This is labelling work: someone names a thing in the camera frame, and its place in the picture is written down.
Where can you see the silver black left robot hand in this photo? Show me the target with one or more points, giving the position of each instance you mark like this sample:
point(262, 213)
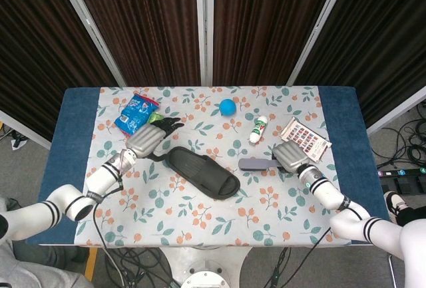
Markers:
point(146, 141)

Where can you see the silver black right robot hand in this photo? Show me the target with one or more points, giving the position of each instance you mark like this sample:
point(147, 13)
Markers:
point(291, 158)

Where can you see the black rubber slipper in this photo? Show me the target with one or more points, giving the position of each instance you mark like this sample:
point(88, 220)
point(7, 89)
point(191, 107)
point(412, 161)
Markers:
point(199, 168)

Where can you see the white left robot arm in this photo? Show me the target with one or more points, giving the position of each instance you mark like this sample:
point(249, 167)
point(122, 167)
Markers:
point(100, 176)

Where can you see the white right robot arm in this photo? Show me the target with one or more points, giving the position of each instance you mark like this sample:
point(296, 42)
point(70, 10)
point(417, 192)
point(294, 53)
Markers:
point(326, 191)

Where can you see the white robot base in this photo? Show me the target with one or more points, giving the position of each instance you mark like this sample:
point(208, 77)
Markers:
point(206, 268)

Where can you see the green drink can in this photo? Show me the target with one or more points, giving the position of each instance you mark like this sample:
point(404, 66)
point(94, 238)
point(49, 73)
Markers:
point(154, 117)

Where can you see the colour swatch card pack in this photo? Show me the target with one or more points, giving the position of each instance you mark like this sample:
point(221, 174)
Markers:
point(306, 136)

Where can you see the blue snack bag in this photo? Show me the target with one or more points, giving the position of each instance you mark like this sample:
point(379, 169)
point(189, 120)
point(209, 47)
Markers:
point(133, 115)

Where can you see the white bottle green label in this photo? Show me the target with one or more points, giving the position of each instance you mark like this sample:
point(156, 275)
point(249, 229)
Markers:
point(259, 130)

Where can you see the blue fabric table cover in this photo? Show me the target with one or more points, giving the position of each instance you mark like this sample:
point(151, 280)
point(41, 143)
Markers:
point(70, 135)

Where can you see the blue rubber ball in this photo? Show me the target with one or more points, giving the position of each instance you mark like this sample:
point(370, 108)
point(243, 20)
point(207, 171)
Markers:
point(228, 107)

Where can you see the floral printed tablecloth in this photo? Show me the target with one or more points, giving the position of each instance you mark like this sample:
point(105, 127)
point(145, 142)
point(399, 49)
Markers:
point(199, 221)

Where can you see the brown folding screen panel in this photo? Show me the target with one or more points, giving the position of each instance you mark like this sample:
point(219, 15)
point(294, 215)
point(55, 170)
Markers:
point(143, 28)
point(266, 28)
point(382, 42)
point(33, 52)

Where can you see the white black sneaker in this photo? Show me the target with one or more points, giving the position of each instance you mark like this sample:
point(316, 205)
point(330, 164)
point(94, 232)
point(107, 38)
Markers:
point(394, 205)

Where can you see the black foot pedal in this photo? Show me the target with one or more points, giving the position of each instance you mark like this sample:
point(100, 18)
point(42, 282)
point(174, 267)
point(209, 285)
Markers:
point(406, 186)

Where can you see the black trouser leg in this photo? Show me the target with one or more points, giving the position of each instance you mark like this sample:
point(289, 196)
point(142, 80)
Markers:
point(412, 213)

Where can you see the gray metal chair leg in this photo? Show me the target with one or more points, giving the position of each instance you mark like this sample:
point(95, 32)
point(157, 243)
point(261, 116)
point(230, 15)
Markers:
point(393, 271)

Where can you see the person in gray clothing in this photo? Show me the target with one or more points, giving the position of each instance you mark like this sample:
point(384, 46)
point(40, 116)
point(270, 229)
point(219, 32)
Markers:
point(33, 271)

